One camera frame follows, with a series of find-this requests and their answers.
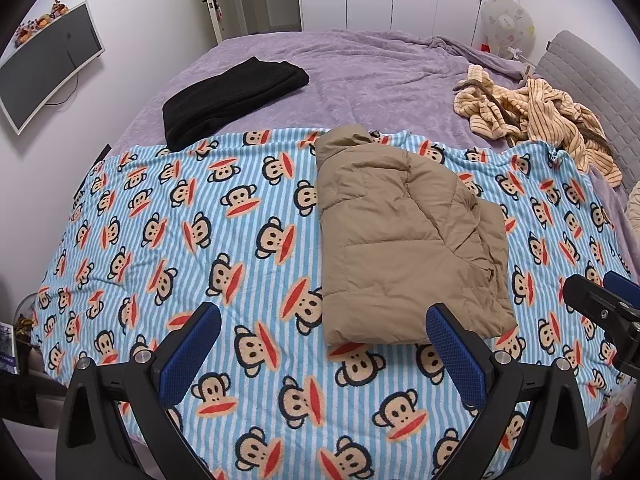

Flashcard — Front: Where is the grey padded headboard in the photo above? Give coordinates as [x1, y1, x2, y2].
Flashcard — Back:
[537, 30, 640, 196]

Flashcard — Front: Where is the monkey print striped blanket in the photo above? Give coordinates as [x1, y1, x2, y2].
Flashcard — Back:
[32, 127, 636, 480]

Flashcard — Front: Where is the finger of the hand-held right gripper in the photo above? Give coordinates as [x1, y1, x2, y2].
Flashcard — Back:
[602, 270, 640, 307]
[562, 272, 640, 376]

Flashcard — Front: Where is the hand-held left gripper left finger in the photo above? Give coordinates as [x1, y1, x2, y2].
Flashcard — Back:
[56, 301, 223, 480]

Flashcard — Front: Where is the black folded garment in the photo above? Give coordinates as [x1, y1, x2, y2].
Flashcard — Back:
[162, 56, 311, 152]

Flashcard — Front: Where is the dark side table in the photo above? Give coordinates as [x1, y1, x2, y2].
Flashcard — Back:
[0, 370, 68, 428]

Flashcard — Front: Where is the tan puffer jacket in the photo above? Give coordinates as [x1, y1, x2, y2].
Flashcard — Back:
[314, 124, 517, 347]

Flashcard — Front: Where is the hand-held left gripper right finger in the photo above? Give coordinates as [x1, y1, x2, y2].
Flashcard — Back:
[425, 302, 593, 480]

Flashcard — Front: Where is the white standing fan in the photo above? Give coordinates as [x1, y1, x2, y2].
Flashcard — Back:
[480, 0, 536, 56]

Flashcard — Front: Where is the yellow striped fleece garment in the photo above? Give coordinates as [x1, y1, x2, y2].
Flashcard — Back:
[452, 64, 623, 188]

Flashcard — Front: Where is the orange flower decoration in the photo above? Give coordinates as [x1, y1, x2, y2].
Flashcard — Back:
[15, 0, 71, 48]

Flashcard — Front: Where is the purple bed cover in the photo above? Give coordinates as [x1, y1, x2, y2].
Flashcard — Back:
[120, 29, 640, 231]

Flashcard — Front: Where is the wall mounted monitor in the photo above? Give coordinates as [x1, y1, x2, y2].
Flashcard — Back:
[0, 1, 107, 136]

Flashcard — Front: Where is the blue book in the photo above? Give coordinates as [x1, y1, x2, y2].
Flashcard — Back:
[0, 322, 20, 376]

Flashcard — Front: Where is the round glass ornament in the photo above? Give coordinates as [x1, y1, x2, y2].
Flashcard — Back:
[12, 292, 40, 346]

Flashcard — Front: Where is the brown cloth belt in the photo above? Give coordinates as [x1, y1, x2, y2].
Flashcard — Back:
[452, 79, 513, 128]

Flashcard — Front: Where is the black monitor cable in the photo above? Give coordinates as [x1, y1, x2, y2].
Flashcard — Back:
[45, 67, 83, 107]

